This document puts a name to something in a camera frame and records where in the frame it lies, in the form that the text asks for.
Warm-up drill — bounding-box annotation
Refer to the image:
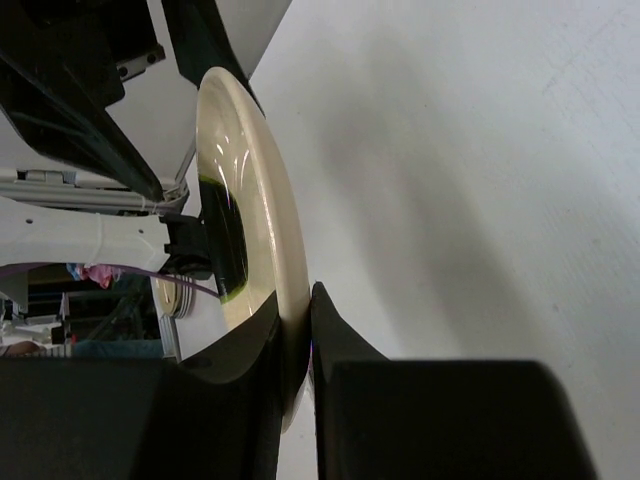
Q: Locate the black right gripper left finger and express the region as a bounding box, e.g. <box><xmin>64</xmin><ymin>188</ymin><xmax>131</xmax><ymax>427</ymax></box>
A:
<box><xmin>1</xmin><ymin>297</ymin><xmax>282</xmax><ymax>479</ymax></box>

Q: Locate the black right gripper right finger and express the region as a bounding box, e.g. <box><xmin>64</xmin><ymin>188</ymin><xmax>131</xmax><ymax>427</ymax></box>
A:
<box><xmin>310</xmin><ymin>283</ymin><xmax>597</xmax><ymax>479</ymax></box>

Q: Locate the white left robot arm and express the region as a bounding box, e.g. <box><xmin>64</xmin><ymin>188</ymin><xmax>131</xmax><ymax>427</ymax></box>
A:
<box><xmin>1</xmin><ymin>1</ymin><xmax>269</xmax><ymax>298</ymax></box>

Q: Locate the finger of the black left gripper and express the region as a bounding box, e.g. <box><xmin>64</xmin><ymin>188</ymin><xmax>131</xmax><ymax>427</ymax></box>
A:
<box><xmin>198</xmin><ymin>175</ymin><xmax>248</xmax><ymax>299</ymax></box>
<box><xmin>161</xmin><ymin>0</ymin><xmax>264</xmax><ymax>112</ymax></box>

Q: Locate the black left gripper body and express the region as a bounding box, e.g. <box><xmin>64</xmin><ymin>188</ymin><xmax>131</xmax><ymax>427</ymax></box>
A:
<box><xmin>159</xmin><ymin>214</ymin><xmax>213</xmax><ymax>278</ymax></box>

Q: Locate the beige plate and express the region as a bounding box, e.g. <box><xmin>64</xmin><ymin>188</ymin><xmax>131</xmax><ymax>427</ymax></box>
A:
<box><xmin>196</xmin><ymin>67</ymin><xmax>311</xmax><ymax>429</ymax></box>

